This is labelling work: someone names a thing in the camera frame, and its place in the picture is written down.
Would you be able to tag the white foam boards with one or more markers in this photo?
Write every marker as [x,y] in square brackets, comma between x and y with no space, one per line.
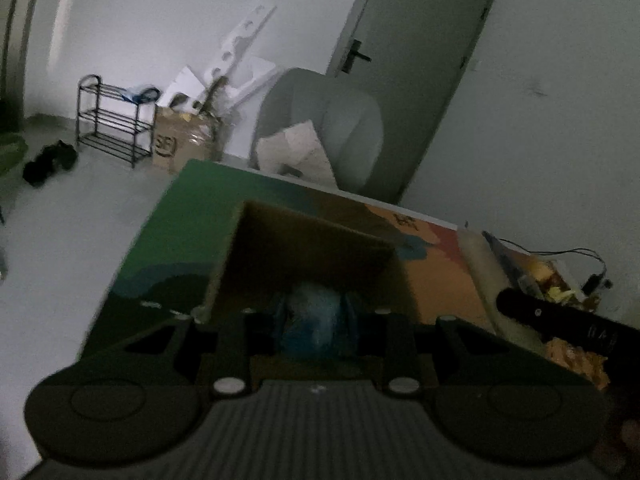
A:
[235,55]

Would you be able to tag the printed brown cardboard box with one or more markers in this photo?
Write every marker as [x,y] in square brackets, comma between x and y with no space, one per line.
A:
[187,140]

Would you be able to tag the black metal shoe rack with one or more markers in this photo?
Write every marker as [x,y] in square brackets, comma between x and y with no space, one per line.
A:
[115,125]

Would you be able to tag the colourful snack packet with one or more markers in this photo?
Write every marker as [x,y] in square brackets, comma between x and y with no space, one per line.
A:
[535,272]

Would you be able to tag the black shoes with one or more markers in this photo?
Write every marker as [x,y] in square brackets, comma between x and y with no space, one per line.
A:
[47,162]

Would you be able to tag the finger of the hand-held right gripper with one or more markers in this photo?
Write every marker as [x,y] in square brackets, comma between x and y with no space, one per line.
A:
[530,310]

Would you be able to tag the beige paper roll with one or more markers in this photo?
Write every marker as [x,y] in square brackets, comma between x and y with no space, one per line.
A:
[487,280]

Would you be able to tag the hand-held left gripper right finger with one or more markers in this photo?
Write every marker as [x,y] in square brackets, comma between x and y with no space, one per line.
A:
[372,332]

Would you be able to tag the orange snack packet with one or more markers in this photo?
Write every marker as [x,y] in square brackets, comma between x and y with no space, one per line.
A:
[575,362]

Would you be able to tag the blue snack packet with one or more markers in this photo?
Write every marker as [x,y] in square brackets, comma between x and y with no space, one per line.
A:
[315,320]

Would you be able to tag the grey armchair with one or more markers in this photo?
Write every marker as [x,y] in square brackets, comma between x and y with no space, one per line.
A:
[345,130]

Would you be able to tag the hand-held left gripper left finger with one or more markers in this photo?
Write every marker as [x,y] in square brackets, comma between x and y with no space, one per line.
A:
[260,332]

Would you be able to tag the small black device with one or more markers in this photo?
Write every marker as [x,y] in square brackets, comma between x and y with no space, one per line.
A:
[595,282]

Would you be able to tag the blue item on rack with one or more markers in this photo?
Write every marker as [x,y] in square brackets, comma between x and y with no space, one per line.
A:
[141,93]

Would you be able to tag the grey door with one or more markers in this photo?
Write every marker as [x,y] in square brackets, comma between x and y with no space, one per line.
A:
[420,60]

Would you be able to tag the colourful printed table mat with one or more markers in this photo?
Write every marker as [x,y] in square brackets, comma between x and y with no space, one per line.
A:
[190,220]

